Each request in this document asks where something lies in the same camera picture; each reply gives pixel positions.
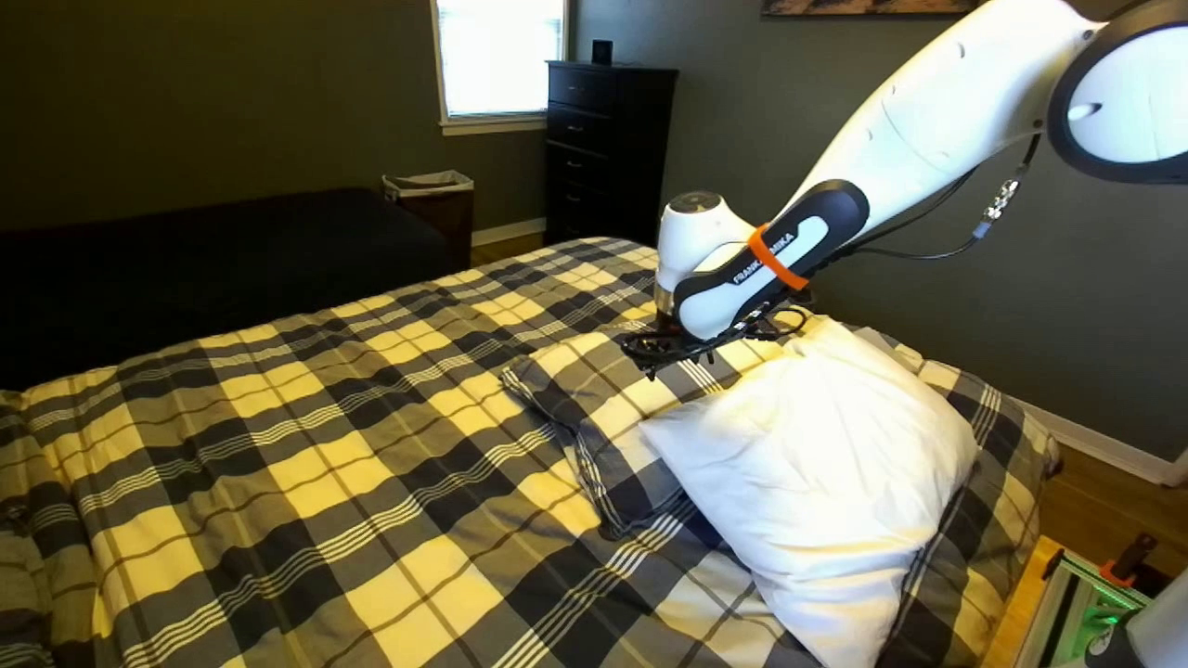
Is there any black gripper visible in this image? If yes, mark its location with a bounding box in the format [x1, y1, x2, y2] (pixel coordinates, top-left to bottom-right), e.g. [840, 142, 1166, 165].
[617, 299, 817, 369]

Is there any white pillow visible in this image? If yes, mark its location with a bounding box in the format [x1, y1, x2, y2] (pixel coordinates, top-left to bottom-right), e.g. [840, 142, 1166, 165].
[636, 314, 982, 668]

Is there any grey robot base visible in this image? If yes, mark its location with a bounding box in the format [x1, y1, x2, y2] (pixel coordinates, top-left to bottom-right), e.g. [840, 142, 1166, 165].
[1122, 570, 1188, 668]

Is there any checked plaid comforter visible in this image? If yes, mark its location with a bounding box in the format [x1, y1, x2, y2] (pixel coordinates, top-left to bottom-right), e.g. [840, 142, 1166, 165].
[0, 232, 1063, 668]

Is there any white baseboard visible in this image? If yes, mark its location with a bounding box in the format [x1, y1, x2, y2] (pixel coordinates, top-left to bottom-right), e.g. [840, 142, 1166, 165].
[468, 215, 550, 251]
[1022, 397, 1188, 491]

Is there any black tall dresser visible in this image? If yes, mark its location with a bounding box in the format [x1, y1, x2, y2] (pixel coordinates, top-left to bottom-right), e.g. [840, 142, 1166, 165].
[542, 55, 684, 251]

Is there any bright window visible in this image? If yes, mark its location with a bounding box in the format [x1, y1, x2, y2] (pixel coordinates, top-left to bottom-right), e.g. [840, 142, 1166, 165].
[425, 0, 579, 136]

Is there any wooden board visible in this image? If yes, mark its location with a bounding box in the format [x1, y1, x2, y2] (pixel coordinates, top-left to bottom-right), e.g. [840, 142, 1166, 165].
[981, 531, 1068, 668]

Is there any dark daybed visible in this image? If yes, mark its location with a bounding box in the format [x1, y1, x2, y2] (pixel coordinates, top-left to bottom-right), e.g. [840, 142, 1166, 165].
[0, 181, 468, 394]

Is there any orange strap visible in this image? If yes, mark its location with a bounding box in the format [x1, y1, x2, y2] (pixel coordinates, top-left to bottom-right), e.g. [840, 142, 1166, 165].
[745, 223, 817, 298]

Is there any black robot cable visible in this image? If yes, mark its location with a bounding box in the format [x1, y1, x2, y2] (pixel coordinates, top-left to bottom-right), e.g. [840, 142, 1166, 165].
[845, 116, 1050, 270]

